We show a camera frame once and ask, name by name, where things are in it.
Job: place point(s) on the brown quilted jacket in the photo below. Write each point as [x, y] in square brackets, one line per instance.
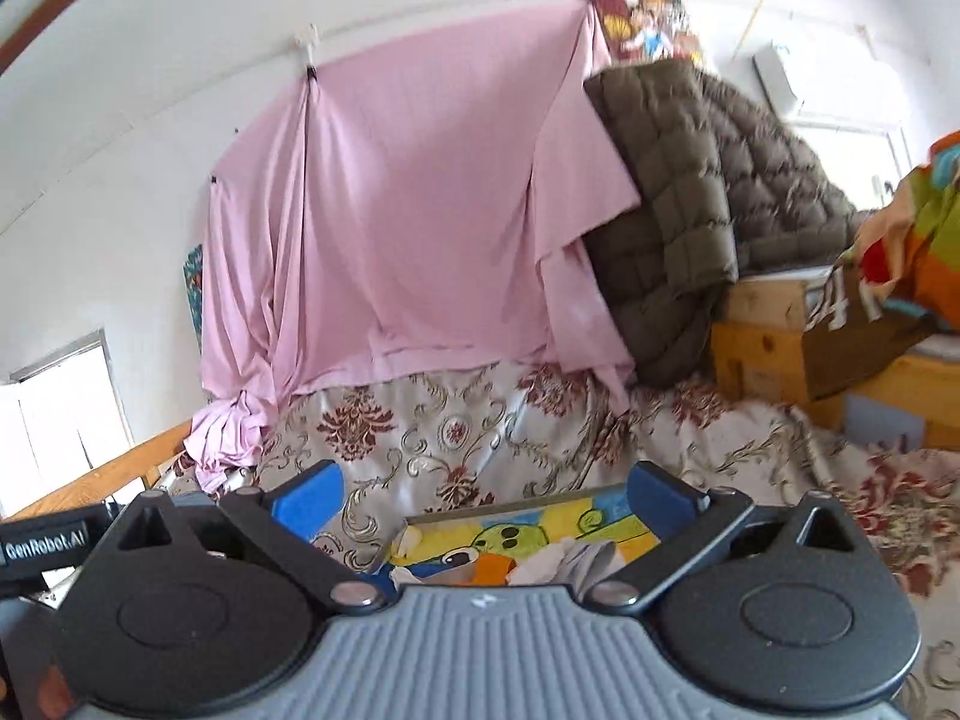
[675, 187]

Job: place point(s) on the window with grey frame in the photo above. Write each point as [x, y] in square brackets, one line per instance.
[60, 427]

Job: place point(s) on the pale blue panel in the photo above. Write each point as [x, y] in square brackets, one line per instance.
[885, 424]

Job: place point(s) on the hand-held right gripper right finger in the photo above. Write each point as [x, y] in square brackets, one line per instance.
[664, 495]

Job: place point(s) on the pink hanging sheet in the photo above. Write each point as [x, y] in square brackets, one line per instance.
[420, 202]

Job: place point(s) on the teal wall poster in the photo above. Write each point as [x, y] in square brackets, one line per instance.
[193, 292]

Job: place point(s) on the white wall hook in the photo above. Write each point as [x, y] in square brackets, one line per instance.
[307, 37]

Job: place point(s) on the cartoon wall poster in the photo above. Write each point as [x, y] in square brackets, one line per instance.
[652, 22]

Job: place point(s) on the colourful patchwork cloth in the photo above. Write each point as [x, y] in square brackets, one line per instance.
[922, 240]

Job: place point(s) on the floral satin blanket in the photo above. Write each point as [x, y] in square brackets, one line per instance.
[450, 427]

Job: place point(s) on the white air conditioner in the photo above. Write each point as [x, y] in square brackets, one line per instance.
[825, 82]

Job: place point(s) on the person's left hand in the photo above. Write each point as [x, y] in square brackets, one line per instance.
[49, 697]

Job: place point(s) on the wooden bed rail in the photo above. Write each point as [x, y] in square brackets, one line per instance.
[112, 476]

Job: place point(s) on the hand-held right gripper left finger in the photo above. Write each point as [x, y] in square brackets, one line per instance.
[307, 499]

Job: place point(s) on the small bright window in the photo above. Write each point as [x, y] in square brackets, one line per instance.
[847, 161]

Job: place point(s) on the white muslin cloth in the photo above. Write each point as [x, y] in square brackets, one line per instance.
[562, 562]

